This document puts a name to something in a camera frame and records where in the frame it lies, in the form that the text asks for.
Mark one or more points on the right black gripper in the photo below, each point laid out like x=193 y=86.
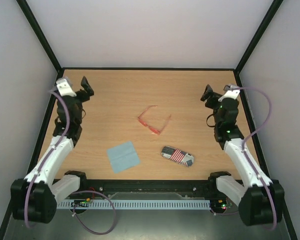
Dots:
x=213 y=96

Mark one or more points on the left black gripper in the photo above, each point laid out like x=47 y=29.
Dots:
x=86 y=85

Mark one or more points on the pink translucent sunglasses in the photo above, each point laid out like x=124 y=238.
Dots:
x=153 y=120

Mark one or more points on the flag pattern glasses case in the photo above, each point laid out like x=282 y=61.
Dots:
x=178 y=156

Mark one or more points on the light blue cleaning cloth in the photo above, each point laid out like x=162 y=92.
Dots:
x=123 y=157

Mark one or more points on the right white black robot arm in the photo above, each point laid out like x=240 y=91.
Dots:
x=258 y=198

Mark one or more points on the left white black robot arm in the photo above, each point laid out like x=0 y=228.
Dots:
x=36 y=196

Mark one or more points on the right green circuit board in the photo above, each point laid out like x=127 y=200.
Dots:
x=221 y=205

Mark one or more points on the left black circuit board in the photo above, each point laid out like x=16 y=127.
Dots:
x=81 y=203

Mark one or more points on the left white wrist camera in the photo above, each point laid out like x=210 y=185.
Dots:
x=64 y=87

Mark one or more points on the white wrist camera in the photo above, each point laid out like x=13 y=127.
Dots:
x=230 y=91
x=64 y=87

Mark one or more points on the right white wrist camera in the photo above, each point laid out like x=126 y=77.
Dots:
x=230 y=91

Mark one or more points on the black frame post left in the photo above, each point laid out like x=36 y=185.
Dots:
x=29 y=15

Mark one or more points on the black frame post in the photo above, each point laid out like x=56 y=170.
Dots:
x=267 y=19
x=29 y=15

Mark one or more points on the black frame post right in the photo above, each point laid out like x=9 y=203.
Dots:
x=267 y=19

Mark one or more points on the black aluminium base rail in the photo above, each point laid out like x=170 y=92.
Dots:
x=189 y=188

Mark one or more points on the light blue slotted cable duct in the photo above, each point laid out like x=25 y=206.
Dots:
x=102 y=204

